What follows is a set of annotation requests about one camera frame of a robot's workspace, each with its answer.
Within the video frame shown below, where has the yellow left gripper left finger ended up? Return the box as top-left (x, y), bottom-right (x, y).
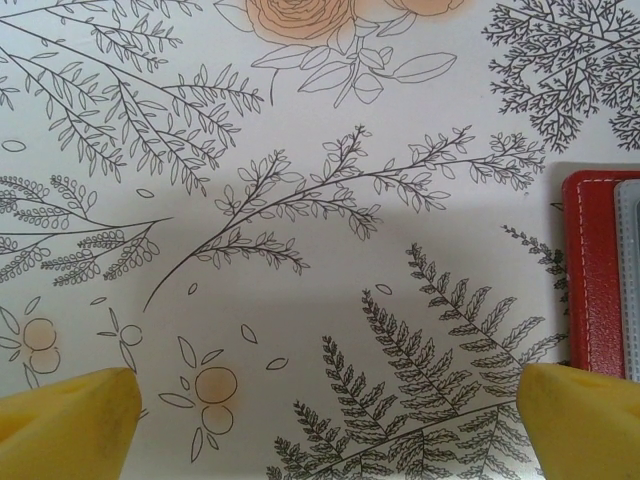
top-left (0, 367), bottom-right (143, 480)

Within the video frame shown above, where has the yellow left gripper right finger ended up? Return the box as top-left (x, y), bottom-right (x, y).
top-left (517, 363), bottom-right (640, 480)

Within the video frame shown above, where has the red leather card holder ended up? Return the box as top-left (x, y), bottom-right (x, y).
top-left (560, 169), bottom-right (640, 381)

